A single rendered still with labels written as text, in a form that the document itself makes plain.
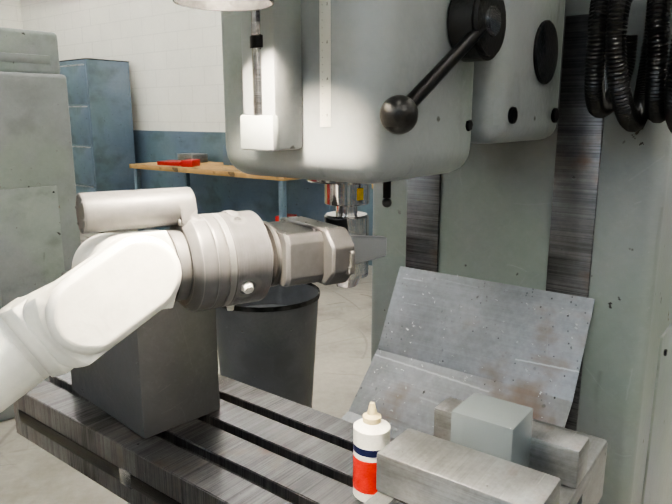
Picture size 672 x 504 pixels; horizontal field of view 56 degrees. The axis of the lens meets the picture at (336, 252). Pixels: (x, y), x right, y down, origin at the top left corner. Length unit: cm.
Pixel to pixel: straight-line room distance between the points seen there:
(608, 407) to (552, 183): 33
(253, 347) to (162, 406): 172
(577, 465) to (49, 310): 47
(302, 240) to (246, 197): 626
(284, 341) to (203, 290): 203
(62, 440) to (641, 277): 83
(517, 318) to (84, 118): 722
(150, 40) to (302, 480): 744
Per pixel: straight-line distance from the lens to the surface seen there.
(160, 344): 84
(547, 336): 95
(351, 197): 63
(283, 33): 55
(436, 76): 54
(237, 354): 263
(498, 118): 68
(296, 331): 259
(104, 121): 791
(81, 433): 96
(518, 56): 72
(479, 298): 100
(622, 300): 94
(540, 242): 96
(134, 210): 55
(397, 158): 55
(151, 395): 86
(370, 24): 53
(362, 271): 65
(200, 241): 55
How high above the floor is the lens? 137
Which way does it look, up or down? 12 degrees down
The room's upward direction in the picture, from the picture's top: straight up
